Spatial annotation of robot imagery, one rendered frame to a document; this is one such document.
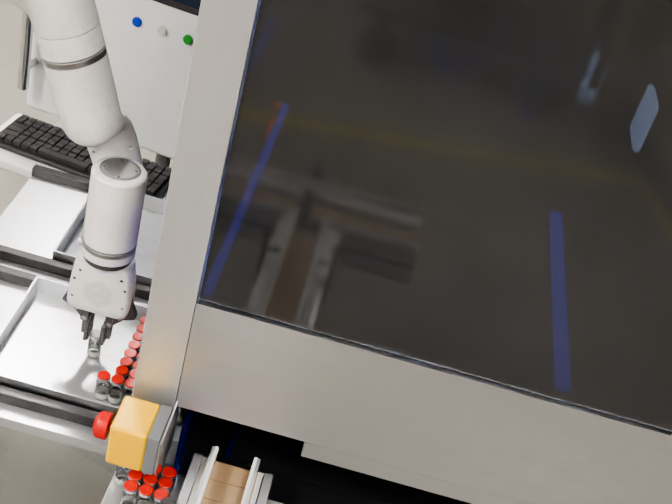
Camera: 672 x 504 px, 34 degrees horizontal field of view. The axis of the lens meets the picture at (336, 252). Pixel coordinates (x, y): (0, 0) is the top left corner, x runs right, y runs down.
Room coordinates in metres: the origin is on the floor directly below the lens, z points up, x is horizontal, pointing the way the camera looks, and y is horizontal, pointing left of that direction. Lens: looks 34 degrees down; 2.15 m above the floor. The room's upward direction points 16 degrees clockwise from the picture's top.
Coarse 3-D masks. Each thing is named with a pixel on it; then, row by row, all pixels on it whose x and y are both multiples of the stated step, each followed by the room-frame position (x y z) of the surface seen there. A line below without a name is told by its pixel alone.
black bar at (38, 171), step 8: (32, 168) 1.84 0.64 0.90; (40, 168) 1.85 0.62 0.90; (48, 168) 1.86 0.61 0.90; (40, 176) 1.84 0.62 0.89; (48, 176) 1.84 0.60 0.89; (56, 176) 1.84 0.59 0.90; (64, 176) 1.84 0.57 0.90; (72, 176) 1.85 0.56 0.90; (64, 184) 1.84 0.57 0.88; (72, 184) 1.84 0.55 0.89; (80, 184) 1.84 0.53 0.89; (88, 184) 1.84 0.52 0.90
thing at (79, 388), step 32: (32, 288) 1.47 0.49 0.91; (64, 288) 1.50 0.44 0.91; (32, 320) 1.42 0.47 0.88; (64, 320) 1.44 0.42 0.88; (96, 320) 1.47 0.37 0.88; (128, 320) 1.49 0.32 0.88; (0, 352) 1.32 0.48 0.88; (32, 352) 1.35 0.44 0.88; (64, 352) 1.37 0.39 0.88; (0, 384) 1.24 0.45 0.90; (32, 384) 1.24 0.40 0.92; (64, 384) 1.29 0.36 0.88
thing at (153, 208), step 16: (144, 208) 1.84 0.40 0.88; (160, 208) 1.84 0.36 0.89; (80, 224) 1.73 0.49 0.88; (144, 224) 1.79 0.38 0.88; (160, 224) 1.80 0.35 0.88; (64, 240) 1.63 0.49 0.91; (144, 240) 1.73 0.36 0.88; (64, 256) 1.58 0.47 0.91; (144, 256) 1.68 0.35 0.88; (144, 272) 1.64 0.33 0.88
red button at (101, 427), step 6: (102, 414) 1.12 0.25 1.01; (108, 414) 1.13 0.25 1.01; (96, 420) 1.11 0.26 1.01; (102, 420) 1.11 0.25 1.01; (108, 420) 1.12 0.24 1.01; (96, 426) 1.11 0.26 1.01; (102, 426) 1.11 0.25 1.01; (108, 426) 1.12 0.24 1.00; (96, 432) 1.10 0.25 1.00; (102, 432) 1.10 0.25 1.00; (108, 432) 1.12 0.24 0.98; (102, 438) 1.10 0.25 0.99
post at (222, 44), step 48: (240, 0) 1.18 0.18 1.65; (240, 48) 1.18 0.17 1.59; (192, 96) 1.18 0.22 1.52; (240, 96) 1.20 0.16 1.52; (192, 144) 1.18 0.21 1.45; (192, 192) 1.18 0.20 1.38; (192, 240) 1.18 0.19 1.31; (192, 288) 1.18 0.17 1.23; (144, 336) 1.18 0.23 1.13; (144, 384) 1.18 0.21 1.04
